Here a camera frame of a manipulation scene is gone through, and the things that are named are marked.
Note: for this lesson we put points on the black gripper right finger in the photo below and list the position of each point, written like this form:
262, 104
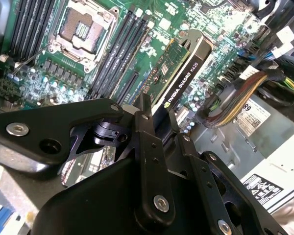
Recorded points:
197, 166

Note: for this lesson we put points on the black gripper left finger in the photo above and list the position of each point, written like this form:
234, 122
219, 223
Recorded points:
51, 117

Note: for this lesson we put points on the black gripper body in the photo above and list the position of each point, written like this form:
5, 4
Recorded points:
93, 208

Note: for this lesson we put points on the graphics card with black cooler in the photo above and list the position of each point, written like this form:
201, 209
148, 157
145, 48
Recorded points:
183, 80

